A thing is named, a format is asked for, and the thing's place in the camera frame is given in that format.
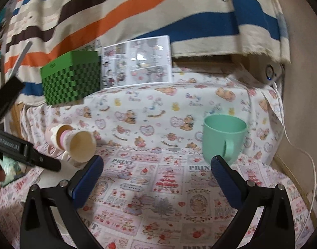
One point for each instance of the pale green packet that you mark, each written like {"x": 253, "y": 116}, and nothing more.
{"x": 12, "y": 167}

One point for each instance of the mint green cup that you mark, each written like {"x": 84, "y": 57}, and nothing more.
{"x": 215, "y": 140}

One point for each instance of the pink patchwork print cloth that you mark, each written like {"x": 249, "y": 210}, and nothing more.
{"x": 161, "y": 186}

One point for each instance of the striped cloth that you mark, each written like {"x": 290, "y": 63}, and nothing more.
{"x": 122, "y": 5}

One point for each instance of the pink paper cup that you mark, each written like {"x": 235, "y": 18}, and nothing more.
{"x": 80, "y": 145}

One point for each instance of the bear print tablecloth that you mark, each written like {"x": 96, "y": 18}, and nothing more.
{"x": 161, "y": 109}

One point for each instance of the white device with blue light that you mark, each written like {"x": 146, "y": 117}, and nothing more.
{"x": 270, "y": 71}

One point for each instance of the green woven box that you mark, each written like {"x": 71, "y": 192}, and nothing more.
{"x": 70, "y": 83}

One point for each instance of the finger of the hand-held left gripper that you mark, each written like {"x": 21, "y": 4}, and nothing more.
{"x": 8, "y": 96}
{"x": 48, "y": 163}

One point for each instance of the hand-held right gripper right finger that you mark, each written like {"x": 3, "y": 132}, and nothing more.
{"x": 225, "y": 184}

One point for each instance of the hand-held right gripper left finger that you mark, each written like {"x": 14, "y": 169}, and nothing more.
{"x": 87, "y": 184}

